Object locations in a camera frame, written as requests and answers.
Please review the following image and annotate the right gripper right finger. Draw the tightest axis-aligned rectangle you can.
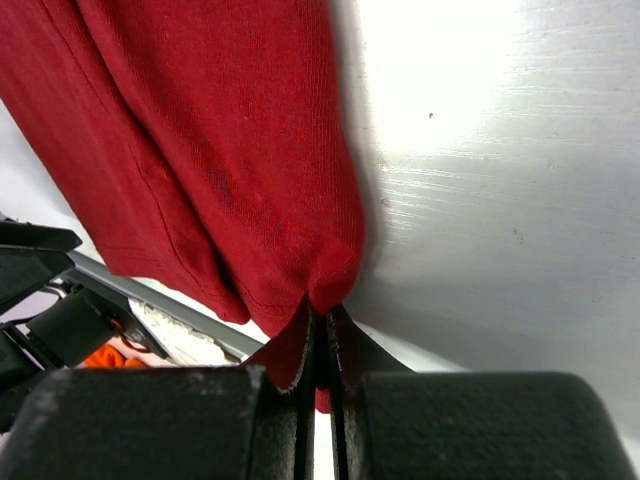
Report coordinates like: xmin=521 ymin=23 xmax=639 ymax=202
xmin=327 ymin=307 xmax=634 ymax=479

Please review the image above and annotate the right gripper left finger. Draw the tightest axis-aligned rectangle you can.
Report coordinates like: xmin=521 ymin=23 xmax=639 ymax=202
xmin=1 ymin=304 xmax=316 ymax=479

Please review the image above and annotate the dark red t shirt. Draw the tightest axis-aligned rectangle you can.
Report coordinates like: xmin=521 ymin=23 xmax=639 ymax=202
xmin=0 ymin=0 xmax=369 ymax=414

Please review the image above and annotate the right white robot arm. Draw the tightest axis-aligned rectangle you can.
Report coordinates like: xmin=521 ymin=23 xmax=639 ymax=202
xmin=1 ymin=219 xmax=636 ymax=479

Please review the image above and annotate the orange t shirt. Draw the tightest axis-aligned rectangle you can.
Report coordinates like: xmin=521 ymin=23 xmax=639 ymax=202
xmin=84 ymin=344 xmax=147 ymax=369

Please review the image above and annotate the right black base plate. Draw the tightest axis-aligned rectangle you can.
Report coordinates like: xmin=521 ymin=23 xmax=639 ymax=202
xmin=66 ymin=251 xmax=169 ymax=360

